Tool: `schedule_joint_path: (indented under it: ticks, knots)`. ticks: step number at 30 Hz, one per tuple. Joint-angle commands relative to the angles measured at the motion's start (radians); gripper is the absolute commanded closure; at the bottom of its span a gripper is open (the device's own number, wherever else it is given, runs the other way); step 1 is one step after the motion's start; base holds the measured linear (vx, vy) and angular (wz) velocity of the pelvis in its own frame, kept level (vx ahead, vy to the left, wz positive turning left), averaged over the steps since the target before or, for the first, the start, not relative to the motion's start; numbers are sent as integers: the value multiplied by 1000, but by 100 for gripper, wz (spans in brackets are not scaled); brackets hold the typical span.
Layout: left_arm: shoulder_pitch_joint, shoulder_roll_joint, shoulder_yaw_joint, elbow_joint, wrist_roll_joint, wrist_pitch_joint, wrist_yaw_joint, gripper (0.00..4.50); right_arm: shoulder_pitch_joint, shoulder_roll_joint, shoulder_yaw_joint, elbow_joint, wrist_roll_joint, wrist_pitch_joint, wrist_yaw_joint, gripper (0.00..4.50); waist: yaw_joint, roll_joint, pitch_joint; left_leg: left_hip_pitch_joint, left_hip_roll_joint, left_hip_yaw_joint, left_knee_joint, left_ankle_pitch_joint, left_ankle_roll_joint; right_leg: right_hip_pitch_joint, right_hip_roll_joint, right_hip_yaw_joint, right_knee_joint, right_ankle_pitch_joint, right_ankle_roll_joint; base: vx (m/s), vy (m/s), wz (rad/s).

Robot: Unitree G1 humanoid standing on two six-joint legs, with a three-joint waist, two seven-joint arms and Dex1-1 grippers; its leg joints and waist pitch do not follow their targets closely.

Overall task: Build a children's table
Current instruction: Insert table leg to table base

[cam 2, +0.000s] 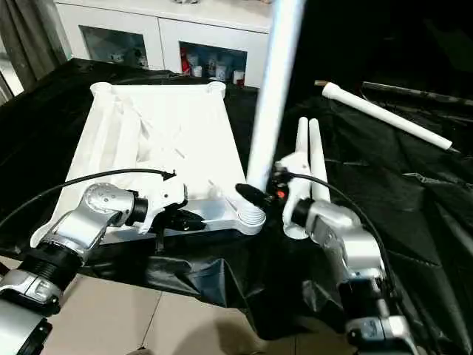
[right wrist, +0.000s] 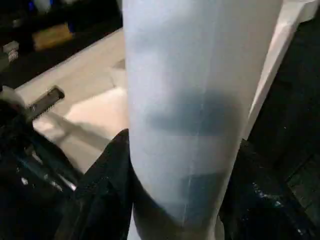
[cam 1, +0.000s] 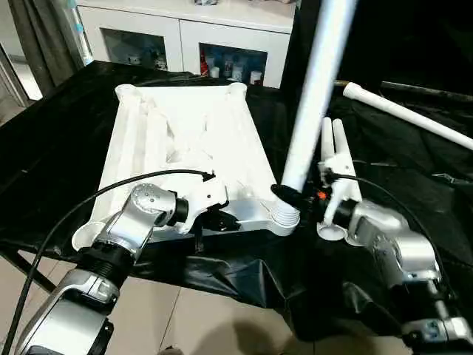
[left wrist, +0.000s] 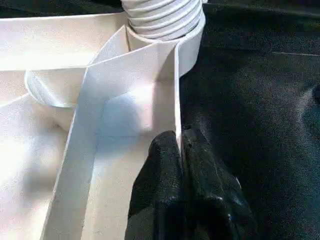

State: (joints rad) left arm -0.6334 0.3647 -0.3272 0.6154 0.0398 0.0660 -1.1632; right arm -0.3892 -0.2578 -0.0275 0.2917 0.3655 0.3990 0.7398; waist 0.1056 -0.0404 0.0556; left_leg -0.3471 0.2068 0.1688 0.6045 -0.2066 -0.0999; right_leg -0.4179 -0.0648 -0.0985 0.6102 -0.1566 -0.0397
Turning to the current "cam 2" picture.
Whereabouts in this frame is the black plastic mat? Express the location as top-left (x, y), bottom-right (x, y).
top-left (0, 58), bottom-right (473, 355)

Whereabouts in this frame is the white glass-door cabinet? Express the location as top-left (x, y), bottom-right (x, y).
top-left (55, 0), bottom-right (270, 88)

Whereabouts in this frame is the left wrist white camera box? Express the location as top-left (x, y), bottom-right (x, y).
top-left (133, 176), bottom-right (187, 234)

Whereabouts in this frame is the white plastic table leg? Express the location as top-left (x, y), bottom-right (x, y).
top-left (308, 118), bottom-right (333, 205)
top-left (235, 0), bottom-right (307, 223)
top-left (321, 81), bottom-right (453, 152)
top-left (283, 117), bottom-right (312, 239)

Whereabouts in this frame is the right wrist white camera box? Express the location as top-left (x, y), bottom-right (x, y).
top-left (273, 152), bottom-right (313, 223)

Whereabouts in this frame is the grey curtain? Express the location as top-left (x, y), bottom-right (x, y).
top-left (0, 0), bottom-right (71, 93)

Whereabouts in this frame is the white plastic table top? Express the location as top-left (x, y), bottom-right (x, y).
top-left (30, 81), bottom-right (267, 249)

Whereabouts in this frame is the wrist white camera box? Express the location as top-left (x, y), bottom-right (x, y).
top-left (273, 152), bottom-right (313, 223)
top-left (133, 176), bottom-right (187, 234)

